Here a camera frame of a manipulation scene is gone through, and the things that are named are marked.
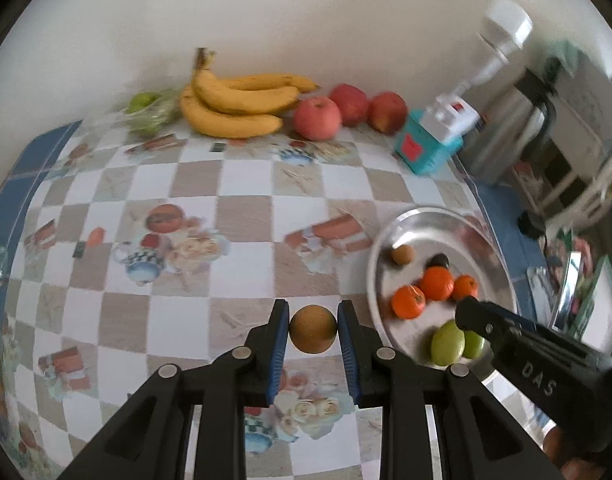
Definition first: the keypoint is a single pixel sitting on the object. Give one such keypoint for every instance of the round metal plate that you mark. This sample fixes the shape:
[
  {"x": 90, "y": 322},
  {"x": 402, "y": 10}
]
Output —
[{"x": 431, "y": 225}]

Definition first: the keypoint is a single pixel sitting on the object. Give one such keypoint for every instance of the small green mango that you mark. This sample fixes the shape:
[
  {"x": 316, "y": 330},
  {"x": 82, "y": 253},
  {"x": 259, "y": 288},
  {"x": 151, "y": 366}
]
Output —
[{"x": 473, "y": 344}]

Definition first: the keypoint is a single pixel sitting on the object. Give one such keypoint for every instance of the white chair frame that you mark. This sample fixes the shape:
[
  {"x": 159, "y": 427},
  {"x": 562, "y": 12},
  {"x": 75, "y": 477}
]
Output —
[{"x": 603, "y": 185}]

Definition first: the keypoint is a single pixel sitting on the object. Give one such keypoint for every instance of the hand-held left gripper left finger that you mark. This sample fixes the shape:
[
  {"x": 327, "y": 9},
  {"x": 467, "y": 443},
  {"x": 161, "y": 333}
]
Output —
[{"x": 277, "y": 360}]

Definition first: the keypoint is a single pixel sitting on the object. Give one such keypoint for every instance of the large green mango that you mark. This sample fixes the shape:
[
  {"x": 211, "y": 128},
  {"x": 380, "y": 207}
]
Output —
[{"x": 447, "y": 342}]

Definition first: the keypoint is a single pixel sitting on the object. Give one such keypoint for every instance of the dark plum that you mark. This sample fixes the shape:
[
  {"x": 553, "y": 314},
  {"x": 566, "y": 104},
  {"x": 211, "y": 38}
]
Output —
[{"x": 439, "y": 260}]

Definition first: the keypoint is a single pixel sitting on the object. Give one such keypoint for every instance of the small brown round fruit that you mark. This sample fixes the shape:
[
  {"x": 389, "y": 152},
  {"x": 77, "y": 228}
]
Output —
[
  {"x": 402, "y": 254},
  {"x": 313, "y": 329}
]

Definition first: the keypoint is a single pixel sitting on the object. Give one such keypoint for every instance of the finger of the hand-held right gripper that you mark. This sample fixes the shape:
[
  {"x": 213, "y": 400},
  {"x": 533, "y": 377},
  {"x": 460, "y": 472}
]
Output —
[{"x": 481, "y": 317}]

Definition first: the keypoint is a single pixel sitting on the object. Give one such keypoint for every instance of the person's right hand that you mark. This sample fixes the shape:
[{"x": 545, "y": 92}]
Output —
[{"x": 581, "y": 465}]

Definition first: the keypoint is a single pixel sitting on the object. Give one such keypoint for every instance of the plastic bag of green fruit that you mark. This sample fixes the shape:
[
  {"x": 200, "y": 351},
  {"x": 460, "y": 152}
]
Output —
[{"x": 148, "y": 107}]

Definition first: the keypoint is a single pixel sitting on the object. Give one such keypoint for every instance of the red apple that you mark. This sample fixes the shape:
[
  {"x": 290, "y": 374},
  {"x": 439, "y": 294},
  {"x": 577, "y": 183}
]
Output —
[
  {"x": 317, "y": 117},
  {"x": 387, "y": 111},
  {"x": 350, "y": 100}
]

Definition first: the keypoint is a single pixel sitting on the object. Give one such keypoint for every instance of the white cardboard box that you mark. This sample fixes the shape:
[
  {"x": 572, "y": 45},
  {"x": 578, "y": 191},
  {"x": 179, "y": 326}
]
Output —
[{"x": 586, "y": 95}]

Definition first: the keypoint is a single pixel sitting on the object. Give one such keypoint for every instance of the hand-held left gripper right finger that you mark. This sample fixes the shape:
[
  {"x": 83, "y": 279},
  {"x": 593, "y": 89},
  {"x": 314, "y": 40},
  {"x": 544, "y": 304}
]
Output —
[{"x": 348, "y": 355}]

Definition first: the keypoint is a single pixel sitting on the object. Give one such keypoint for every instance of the orange mandarin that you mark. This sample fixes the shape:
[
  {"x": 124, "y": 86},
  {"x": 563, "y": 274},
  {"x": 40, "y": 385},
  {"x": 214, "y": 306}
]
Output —
[
  {"x": 408, "y": 301},
  {"x": 465, "y": 286},
  {"x": 437, "y": 283}
]

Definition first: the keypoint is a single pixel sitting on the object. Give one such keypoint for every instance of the checkered printed tablecloth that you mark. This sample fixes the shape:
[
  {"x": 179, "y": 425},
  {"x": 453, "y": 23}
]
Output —
[{"x": 246, "y": 220}]

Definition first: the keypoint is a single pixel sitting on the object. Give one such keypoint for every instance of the yellow banana bunch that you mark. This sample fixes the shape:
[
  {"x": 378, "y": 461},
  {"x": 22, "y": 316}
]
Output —
[{"x": 231, "y": 122}]

